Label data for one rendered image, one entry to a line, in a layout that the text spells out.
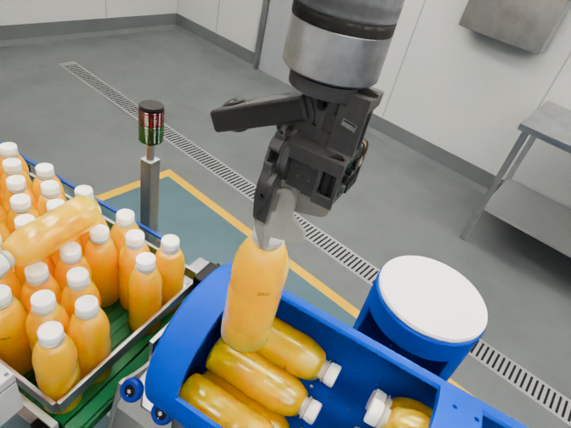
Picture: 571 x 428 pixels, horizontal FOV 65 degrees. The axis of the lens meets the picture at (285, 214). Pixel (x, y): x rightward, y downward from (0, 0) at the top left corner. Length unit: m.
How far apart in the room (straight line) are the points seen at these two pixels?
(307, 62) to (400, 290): 0.84
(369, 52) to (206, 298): 0.48
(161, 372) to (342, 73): 0.54
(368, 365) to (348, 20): 0.68
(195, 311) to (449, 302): 0.68
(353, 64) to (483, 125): 3.68
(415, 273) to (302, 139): 0.83
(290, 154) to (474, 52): 3.59
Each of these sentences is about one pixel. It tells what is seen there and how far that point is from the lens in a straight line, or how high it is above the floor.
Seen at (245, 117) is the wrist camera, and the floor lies 1.58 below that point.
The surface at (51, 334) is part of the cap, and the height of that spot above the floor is 1.11.
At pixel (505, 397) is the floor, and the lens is 2.59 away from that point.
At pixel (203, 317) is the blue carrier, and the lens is 0.72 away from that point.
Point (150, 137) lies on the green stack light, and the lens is 1.20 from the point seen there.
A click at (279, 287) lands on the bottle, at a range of 0.57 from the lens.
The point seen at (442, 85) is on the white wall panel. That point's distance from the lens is 4.09.
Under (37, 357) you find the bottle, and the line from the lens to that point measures 0.88.
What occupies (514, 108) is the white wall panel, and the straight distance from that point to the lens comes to 3.95.
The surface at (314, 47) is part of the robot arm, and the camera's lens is 0.38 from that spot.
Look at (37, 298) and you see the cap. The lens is 0.91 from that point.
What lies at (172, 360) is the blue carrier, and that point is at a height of 1.17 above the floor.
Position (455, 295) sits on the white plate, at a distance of 1.22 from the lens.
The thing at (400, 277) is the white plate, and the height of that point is 1.04.
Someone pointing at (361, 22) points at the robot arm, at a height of 1.71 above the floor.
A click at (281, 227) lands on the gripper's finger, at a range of 0.48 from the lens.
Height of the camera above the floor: 1.79
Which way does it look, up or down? 37 degrees down
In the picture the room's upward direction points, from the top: 15 degrees clockwise
